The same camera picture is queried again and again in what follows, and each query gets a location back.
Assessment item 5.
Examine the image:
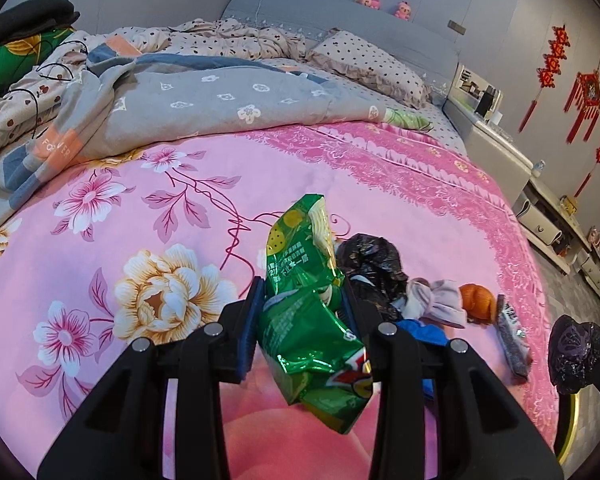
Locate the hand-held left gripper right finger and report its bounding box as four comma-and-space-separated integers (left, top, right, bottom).
340, 275, 565, 480

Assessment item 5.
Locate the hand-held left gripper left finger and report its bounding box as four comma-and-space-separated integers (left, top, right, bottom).
36, 276, 266, 480

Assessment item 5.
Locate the green chip bag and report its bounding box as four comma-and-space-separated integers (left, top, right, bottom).
256, 193, 382, 435

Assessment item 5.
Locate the blue plastic wrapper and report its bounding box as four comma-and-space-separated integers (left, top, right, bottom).
395, 319, 451, 401

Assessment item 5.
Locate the pale pink tissue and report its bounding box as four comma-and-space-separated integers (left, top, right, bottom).
391, 278, 467, 330

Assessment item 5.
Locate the grey snack wrapper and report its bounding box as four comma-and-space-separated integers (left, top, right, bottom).
495, 294, 533, 378

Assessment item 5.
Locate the black plastic bag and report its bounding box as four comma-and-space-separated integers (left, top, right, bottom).
335, 233, 410, 323

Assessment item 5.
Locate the orange peel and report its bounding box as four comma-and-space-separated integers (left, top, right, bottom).
458, 284, 498, 325

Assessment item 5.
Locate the pink floral blanket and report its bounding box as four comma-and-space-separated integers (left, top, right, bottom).
0, 121, 561, 480

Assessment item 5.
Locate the white low cabinet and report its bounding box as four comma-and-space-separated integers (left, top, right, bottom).
512, 180, 600, 306

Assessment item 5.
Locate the white nightstand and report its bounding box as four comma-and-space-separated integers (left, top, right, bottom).
442, 62, 535, 206

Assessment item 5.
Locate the black bin liner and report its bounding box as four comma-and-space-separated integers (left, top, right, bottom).
548, 314, 600, 395

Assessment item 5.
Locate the small black device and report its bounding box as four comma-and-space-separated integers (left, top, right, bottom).
475, 85, 498, 121

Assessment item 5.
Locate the grey floral quilt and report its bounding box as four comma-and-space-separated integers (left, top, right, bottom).
0, 35, 436, 241

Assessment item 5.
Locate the cream dotted pillow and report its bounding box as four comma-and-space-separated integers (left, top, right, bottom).
306, 30, 431, 109

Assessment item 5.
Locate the grey bed headboard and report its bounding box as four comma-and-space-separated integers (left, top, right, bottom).
221, 0, 463, 106

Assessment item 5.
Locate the black cloth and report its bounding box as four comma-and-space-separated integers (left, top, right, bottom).
0, 0, 81, 53

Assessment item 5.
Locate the black cable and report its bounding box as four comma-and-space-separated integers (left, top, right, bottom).
7, 40, 88, 141

